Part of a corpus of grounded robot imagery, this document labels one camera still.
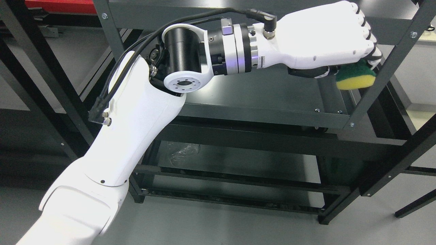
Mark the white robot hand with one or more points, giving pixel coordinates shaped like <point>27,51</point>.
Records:
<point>327,35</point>

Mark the green yellow sponge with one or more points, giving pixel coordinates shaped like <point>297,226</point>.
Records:
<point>355,76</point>

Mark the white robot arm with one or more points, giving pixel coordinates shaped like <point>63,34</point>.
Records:
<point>84,200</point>

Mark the dark metal shelf rack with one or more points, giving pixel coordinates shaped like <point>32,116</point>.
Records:
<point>182,61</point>

